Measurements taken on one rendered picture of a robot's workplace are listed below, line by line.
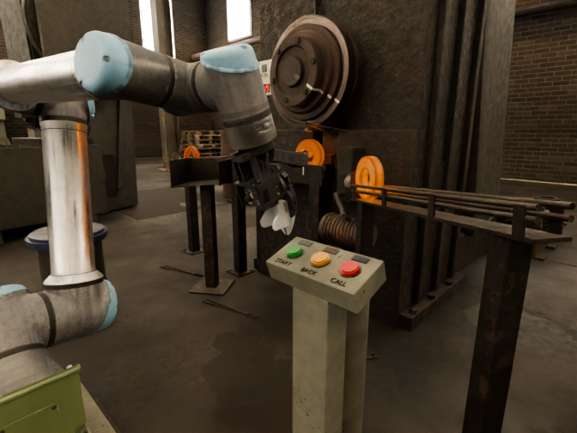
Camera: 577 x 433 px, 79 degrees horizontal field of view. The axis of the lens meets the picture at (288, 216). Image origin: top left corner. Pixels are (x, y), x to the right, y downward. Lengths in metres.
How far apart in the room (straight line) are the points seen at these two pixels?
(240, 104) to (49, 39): 3.30
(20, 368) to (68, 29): 3.25
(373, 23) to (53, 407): 1.67
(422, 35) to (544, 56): 6.04
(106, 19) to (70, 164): 3.06
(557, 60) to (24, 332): 7.43
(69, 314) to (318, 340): 0.68
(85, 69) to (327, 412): 0.80
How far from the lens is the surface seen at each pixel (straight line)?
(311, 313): 0.77
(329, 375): 0.83
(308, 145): 1.69
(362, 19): 1.75
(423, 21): 1.60
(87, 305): 1.15
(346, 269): 0.70
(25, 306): 1.13
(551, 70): 7.51
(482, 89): 2.20
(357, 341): 0.96
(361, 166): 1.30
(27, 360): 1.06
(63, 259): 1.15
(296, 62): 1.61
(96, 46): 0.64
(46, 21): 3.88
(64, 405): 1.08
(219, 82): 0.62
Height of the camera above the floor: 0.87
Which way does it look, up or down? 14 degrees down
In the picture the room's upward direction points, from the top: straight up
